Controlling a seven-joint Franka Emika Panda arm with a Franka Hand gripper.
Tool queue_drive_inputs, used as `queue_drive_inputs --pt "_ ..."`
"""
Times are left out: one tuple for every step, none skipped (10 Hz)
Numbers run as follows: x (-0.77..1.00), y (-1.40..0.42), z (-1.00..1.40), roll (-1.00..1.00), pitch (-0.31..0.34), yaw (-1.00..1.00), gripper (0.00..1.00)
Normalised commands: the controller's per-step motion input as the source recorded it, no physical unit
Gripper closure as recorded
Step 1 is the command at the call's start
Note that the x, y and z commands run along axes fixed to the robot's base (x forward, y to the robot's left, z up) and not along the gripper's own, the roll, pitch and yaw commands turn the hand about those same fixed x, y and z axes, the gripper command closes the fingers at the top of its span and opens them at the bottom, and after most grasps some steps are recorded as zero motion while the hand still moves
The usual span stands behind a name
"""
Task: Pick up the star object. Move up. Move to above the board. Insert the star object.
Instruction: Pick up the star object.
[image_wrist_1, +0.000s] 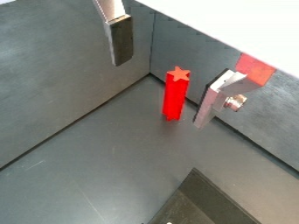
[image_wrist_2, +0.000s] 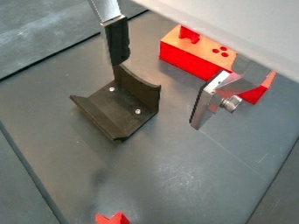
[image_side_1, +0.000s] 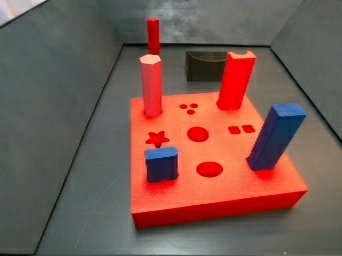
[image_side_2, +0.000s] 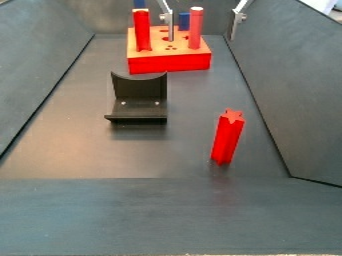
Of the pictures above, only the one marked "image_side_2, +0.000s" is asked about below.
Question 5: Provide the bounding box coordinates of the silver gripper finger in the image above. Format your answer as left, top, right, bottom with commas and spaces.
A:
229, 0, 251, 41
157, 0, 174, 42

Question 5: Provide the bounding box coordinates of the red peg board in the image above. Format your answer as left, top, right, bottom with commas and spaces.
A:
127, 26, 211, 74

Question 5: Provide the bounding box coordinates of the red notched peg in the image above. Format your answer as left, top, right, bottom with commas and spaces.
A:
133, 9, 153, 52

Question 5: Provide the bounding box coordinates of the black curved bracket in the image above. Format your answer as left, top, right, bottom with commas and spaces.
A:
105, 73, 169, 122

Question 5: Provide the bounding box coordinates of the tall blue rectangular peg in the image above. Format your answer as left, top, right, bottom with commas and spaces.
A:
134, 0, 146, 9

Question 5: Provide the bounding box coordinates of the short blue peg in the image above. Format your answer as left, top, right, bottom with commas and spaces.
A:
179, 12, 190, 31

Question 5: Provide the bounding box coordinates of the red star peg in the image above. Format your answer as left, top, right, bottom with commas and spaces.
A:
211, 108, 245, 165

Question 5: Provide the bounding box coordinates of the pink hexagonal peg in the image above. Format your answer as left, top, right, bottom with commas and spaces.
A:
189, 6, 203, 49

